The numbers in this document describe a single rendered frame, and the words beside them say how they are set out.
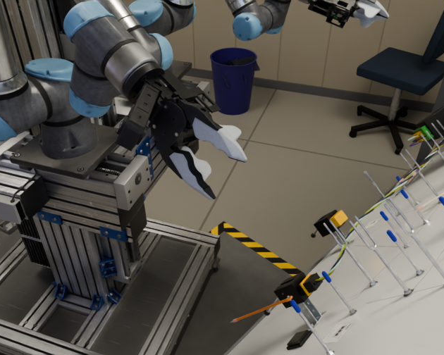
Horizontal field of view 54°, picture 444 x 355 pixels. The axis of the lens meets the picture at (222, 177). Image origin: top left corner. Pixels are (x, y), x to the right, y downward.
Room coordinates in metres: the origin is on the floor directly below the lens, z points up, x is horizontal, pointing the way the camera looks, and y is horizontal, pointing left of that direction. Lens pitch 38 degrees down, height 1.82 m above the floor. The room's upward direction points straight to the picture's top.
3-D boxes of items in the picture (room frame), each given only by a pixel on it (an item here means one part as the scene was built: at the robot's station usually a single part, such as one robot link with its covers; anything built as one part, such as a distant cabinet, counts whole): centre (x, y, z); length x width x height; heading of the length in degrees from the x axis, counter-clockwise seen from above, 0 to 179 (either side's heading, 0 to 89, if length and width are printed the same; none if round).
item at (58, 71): (1.00, 0.42, 1.33); 0.13 x 0.12 x 0.14; 145
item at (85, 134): (1.00, 0.41, 1.21); 0.15 x 0.15 x 0.10
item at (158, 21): (1.48, 0.25, 1.33); 0.13 x 0.12 x 0.14; 146
